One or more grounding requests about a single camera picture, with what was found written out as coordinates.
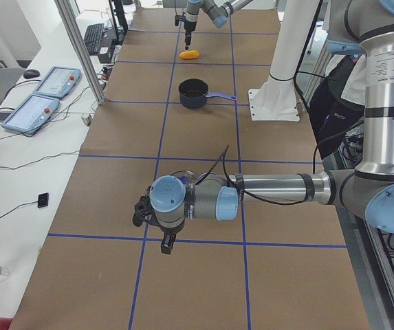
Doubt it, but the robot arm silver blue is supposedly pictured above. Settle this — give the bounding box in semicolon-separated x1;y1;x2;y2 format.
133;1;394;254
175;0;251;50

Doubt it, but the teach pendant tablet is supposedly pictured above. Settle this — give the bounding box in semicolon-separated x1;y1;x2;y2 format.
34;66;81;100
1;93;60;135

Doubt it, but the black computer keyboard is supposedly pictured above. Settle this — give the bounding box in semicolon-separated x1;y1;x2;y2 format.
84;23;104;55

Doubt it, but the upper teach pendant tablet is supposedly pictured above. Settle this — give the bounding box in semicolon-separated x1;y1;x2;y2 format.
34;66;81;100

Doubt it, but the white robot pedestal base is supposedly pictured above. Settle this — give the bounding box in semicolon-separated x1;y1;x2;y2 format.
248;0;321;122

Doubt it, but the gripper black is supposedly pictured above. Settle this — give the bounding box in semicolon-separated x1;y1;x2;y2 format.
157;219;185;255
184;20;197;48

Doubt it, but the yellow toy corn cob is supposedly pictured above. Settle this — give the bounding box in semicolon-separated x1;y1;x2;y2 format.
179;50;200;61

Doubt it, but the glass pot lid purple knob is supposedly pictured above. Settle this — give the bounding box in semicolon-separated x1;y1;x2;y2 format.
171;170;199;185

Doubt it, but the lower teach pendant tablet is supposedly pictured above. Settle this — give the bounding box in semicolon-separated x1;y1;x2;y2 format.
1;93;60;135

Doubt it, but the aluminium frame post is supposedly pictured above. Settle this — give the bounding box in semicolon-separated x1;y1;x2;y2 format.
54;0;105;105

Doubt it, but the person in white shirt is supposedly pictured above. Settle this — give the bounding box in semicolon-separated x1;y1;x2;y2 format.
308;54;366;158

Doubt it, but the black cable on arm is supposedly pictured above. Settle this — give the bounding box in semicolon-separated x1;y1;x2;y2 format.
196;144;321;207

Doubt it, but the dark blue saucepan purple handle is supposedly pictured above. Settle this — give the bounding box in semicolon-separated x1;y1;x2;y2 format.
178;78;237;109

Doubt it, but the black computer mouse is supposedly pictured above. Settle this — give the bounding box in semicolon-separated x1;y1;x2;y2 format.
23;69;41;79

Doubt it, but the small black square device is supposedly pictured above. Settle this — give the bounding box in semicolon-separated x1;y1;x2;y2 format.
37;192;50;208

